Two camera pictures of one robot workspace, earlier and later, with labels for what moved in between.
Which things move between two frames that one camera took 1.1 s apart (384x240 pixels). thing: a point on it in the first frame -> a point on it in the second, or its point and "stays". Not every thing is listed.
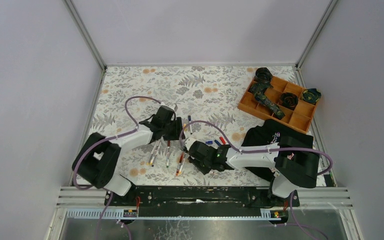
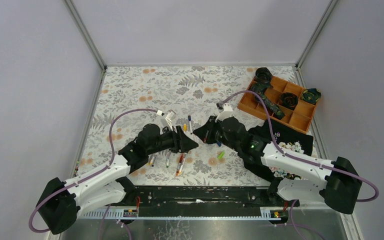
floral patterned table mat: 207,99 stays
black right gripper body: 198,157 -> 213,128
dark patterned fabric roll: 258,89 stays
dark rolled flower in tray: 288,100 stays
